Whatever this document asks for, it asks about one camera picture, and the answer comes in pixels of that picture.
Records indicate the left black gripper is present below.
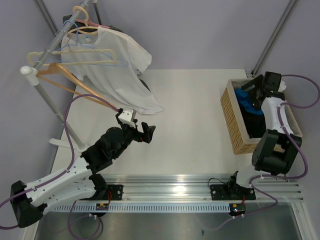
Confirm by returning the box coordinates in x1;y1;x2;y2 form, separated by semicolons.
113;119;155;159

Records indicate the bright blue t shirt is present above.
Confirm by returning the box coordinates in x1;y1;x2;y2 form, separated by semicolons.
234;88;264;116

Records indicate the black t shirt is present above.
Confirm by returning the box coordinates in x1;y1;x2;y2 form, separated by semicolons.
240;106;266;139

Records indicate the white t shirt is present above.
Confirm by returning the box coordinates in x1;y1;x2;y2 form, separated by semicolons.
61;27;164;115

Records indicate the cream plastic hanger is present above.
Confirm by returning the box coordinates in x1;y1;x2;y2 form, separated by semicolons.
26;48;118;66

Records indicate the brown wooden hanger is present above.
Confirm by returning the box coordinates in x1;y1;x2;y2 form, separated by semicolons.
36;63;119;112

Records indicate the light blue wire hanger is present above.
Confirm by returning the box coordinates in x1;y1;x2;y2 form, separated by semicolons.
55;19;129;67

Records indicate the beige wooden hanger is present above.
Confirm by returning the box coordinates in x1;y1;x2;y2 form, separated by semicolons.
67;5;98;36

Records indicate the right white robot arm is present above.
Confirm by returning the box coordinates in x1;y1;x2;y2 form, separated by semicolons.
226;71;302;200

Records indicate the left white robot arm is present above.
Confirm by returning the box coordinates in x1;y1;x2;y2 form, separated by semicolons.
10;122;156;228

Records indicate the pink hanger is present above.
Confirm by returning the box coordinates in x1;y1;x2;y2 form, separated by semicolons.
76;19;110;29

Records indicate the dark grey t shirt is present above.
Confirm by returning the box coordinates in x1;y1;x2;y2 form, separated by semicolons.
62;15;150;91

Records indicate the wicker laundry basket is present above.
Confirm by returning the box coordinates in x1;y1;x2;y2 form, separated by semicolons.
220;72;303;155

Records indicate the metal clothes rack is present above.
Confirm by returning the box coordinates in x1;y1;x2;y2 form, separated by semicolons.
20;0;98;151

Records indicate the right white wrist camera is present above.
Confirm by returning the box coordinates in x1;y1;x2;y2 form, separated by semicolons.
276;80;287;95

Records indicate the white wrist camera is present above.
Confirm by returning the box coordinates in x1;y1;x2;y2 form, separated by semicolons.
117;107;137;128
276;80;287;95

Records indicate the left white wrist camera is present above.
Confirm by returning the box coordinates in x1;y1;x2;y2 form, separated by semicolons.
117;107;137;128

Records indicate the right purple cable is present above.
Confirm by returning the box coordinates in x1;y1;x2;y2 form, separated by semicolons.
249;74;320;201

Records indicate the purple cable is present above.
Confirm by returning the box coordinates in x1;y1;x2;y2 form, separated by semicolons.
0;94;123;230
249;74;320;201

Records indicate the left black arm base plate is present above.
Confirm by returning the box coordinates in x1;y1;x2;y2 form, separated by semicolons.
98;184;124;201

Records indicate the white slotted cable duct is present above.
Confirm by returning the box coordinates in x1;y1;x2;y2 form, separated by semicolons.
53;202;231;213

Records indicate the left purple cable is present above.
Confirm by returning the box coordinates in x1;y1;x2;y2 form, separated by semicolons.
0;94;123;230

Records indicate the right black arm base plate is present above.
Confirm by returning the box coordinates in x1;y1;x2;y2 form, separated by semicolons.
209;184;257;201

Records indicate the aluminium mounting rail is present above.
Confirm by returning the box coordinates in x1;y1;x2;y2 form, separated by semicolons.
102;173;304;203

